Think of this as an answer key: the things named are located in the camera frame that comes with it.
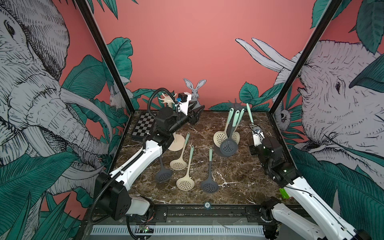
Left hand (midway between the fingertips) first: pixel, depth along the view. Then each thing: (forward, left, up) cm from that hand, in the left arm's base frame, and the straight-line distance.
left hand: (201, 102), depth 67 cm
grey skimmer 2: (-25, -4, -40) cm, 48 cm away
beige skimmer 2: (-23, +8, -41) cm, 47 cm away
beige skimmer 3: (0, -22, -27) cm, 35 cm away
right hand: (-8, -28, -14) cm, 32 cm away
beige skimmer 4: (0, -12, -27) cm, 30 cm away
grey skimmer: (-18, +22, -40) cm, 49 cm away
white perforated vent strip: (-45, +11, -41) cm, 62 cm away
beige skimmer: (+5, +14, -41) cm, 44 cm away
